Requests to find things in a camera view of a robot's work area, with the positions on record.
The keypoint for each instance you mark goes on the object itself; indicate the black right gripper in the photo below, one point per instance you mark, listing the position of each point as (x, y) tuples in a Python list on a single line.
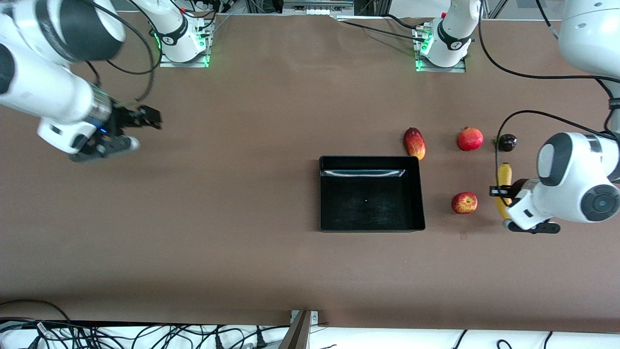
[(122, 120)]

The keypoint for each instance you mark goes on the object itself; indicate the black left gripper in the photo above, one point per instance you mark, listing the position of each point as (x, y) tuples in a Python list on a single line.
[(518, 186)]

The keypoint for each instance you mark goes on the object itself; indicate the yellow banana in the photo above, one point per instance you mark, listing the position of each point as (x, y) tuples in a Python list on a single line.
[(505, 174)]

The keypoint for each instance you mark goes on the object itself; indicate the red yellow apple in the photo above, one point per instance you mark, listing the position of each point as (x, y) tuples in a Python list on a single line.
[(464, 203)]

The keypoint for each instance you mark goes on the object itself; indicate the black plastic box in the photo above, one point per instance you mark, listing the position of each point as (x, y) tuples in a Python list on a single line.
[(368, 203)]

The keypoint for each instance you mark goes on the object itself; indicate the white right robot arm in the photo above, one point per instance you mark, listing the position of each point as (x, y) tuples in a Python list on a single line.
[(43, 92)]

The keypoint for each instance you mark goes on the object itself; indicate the dark purple mangosteen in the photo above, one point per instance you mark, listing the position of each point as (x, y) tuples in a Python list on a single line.
[(507, 143)]

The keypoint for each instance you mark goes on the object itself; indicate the red pomegranate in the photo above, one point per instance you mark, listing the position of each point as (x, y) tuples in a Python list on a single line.
[(471, 139)]

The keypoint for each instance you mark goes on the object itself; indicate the red yellow mango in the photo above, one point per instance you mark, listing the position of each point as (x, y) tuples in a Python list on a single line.
[(415, 144)]

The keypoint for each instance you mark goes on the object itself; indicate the grey power strip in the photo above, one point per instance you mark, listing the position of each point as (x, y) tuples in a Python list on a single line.
[(315, 5)]

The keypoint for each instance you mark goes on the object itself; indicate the silver metal mounting plate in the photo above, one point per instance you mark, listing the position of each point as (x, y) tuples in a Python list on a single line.
[(314, 317)]

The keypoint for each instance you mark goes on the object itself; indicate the dark grey metal beam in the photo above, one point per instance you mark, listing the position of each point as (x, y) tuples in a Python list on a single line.
[(296, 334)]

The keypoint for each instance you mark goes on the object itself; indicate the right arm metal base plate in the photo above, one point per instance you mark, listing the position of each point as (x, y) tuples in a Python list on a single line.
[(184, 64)]

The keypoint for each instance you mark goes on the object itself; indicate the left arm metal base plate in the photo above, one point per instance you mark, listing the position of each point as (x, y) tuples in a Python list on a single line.
[(438, 70)]

